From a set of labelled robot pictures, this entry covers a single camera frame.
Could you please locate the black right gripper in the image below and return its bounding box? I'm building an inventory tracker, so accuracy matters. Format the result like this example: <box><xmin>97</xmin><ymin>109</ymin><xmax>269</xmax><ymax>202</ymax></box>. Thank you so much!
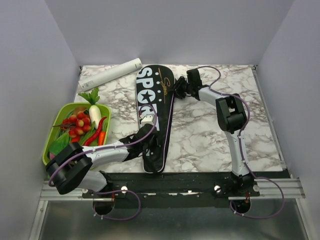
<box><xmin>166</xmin><ymin>76</ymin><xmax>192</xmax><ymax>100</ymax></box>

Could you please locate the black sport racket bag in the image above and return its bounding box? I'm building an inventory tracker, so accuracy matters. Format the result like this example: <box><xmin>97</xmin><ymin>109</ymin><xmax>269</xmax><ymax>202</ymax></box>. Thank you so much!
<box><xmin>135</xmin><ymin>64</ymin><xmax>175</xmax><ymax>174</ymax></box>

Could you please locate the white shuttlecock tube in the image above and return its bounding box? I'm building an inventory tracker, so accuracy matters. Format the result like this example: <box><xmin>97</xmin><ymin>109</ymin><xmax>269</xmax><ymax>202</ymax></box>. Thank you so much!
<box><xmin>79</xmin><ymin>58</ymin><xmax>143</xmax><ymax>92</ymax></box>

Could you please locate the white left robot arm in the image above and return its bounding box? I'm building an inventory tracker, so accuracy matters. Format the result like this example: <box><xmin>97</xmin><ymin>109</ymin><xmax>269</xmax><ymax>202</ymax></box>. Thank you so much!
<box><xmin>45</xmin><ymin>124</ymin><xmax>157</xmax><ymax>198</ymax></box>

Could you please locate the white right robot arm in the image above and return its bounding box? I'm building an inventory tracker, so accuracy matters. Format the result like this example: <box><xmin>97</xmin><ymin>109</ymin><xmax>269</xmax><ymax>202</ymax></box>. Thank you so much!
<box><xmin>173</xmin><ymin>68</ymin><xmax>254</xmax><ymax>196</ymax></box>

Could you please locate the small orange carrot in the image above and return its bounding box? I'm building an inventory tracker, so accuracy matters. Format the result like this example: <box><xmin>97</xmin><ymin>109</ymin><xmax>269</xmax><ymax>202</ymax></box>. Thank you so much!
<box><xmin>98</xmin><ymin>131</ymin><xmax>106</xmax><ymax>146</ymax></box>

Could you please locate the red chili pepper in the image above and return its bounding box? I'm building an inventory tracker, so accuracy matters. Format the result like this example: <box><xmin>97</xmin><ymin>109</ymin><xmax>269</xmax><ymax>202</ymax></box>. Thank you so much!
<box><xmin>83</xmin><ymin>116</ymin><xmax>107</xmax><ymax>146</ymax></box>

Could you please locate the white radish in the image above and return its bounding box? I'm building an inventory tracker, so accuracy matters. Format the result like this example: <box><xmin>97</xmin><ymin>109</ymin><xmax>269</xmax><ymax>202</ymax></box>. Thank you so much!
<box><xmin>89</xmin><ymin>105</ymin><xmax>102</xmax><ymax>130</ymax></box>

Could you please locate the red cherry tomato bunch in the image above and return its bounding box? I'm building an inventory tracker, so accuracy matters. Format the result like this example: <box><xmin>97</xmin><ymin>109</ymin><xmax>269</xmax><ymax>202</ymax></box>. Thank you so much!
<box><xmin>59</xmin><ymin>110</ymin><xmax>92</xmax><ymax>139</ymax></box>

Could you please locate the green vegetable tray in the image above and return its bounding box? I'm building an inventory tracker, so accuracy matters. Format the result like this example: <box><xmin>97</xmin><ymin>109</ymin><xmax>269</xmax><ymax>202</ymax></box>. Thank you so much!
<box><xmin>42</xmin><ymin>102</ymin><xmax>111</xmax><ymax>165</ymax></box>

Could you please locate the green leafy vegetable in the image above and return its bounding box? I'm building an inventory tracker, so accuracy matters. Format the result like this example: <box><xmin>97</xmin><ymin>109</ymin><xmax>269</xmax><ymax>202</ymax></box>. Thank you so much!
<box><xmin>49</xmin><ymin>132</ymin><xmax>70</xmax><ymax>156</ymax></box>

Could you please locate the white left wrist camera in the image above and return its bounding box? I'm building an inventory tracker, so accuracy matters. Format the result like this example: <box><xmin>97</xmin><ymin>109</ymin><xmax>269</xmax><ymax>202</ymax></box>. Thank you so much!
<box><xmin>140</xmin><ymin>114</ymin><xmax>155</xmax><ymax>127</ymax></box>

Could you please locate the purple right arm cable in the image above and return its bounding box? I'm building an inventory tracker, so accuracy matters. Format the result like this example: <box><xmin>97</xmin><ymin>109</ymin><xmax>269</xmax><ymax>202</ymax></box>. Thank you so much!
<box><xmin>194</xmin><ymin>65</ymin><xmax>286</xmax><ymax>219</ymax></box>

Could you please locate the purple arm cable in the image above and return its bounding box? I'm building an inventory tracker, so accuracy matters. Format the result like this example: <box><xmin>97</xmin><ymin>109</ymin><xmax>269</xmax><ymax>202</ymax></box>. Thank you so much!
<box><xmin>48</xmin><ymin>104</ymin><xmax>158</xmax><ymax>222</ymax></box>
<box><xmin>194</xmin><ymin>65</ymin><xmax>286</xmax><ymax>219</ymax></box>

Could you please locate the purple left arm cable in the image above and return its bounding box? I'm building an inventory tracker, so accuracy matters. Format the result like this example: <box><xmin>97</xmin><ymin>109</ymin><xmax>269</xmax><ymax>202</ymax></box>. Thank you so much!
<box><xmin>48</xmin><ymin>104</ymin><xmax>158</xmax><ymax>222</ymax></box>

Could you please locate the aluminium frame rail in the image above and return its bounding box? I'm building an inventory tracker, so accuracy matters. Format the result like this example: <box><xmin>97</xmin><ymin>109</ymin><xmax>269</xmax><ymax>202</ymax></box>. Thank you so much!
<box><xmin>40</xmin><ymin>178</ymin><xmax>306</xmax><ymax>201</ymax></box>

